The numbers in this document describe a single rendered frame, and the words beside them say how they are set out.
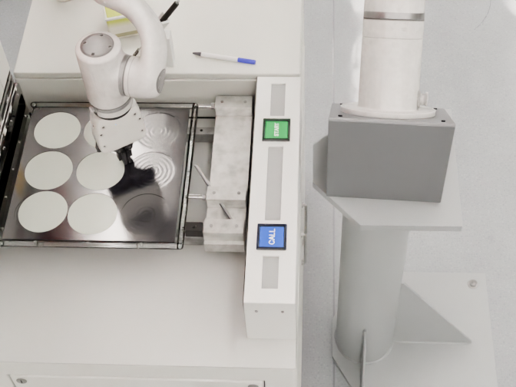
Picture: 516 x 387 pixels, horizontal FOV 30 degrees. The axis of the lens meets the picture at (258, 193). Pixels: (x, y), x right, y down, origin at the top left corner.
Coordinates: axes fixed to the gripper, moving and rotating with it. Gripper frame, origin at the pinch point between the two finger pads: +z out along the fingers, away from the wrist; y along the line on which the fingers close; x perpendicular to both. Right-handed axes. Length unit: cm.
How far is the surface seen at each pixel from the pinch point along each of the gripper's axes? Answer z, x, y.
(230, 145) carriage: 4.0, -6.4, 21.3
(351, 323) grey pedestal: 70, -27, 42
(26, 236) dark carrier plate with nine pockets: 2.0, -7.7, -24.9
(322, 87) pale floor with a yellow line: 92, 66, 88
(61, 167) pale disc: 2.1, 4.8, -12.4
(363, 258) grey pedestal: 37, -28, 43
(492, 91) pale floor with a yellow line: 92, 34, 137
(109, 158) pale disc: 2.1, 1.9, -2.9
